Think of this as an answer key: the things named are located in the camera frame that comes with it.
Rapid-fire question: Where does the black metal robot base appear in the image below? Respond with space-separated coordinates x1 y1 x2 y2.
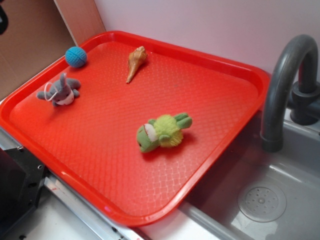
0 148 47 238

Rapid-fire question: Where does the green plush animal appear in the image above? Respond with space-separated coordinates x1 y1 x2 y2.
136 112 193 153

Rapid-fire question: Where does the gray plush animal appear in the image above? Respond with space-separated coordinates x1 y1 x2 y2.
36 72 81 107

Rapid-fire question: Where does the red plastic tray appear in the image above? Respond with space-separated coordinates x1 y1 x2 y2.
0 31 270 227

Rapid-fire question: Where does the tan conch seashell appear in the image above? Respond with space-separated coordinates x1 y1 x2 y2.
126 46 148 84

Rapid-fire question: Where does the blue crocheted ball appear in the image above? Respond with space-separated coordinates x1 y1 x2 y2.
65 46 87 68

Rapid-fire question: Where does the gray toy sink basin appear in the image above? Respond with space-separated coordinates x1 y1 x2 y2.
180 114 320 240

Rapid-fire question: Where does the gray toy faucet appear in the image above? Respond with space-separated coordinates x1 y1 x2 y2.
260 34 320 153

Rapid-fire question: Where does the brown cardboard panel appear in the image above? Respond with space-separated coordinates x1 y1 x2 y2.
0 0 105 99

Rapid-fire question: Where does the silver metal rail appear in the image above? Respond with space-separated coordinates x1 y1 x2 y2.
0 129 148 240

